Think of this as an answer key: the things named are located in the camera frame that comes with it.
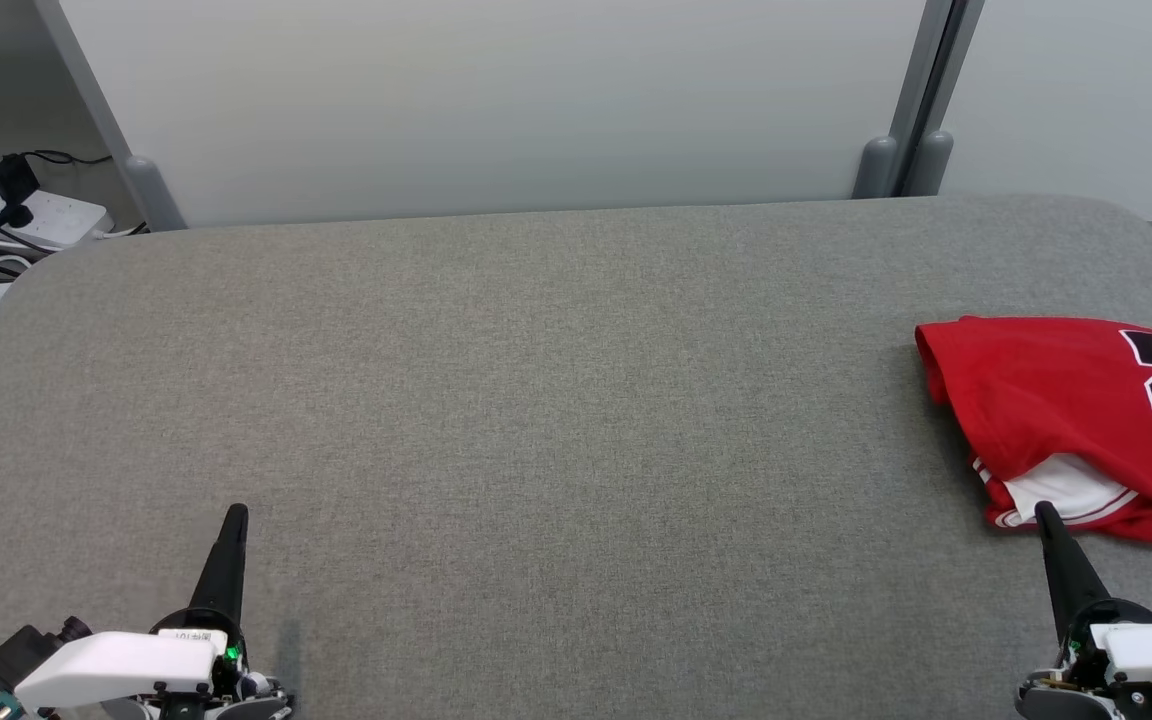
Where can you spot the dark grey partition post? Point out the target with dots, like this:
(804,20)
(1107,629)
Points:
(942,110)

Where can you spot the light grey partition post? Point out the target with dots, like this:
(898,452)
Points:
(98,110)
(911,100)

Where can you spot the narrow white partition panel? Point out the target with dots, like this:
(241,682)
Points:
(1086,100)

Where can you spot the wide white partition panel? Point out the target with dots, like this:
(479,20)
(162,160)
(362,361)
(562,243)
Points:
(496,110)

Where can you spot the red shirt with white sleeves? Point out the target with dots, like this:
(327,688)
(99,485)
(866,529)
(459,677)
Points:
(1036,400)

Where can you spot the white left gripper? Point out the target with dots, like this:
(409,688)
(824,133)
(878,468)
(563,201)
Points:
(126,665)

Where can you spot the black plug adapter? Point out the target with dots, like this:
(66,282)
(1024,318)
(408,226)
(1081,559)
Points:
(11,182)

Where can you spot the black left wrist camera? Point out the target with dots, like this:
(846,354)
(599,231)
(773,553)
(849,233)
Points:
(21,650)

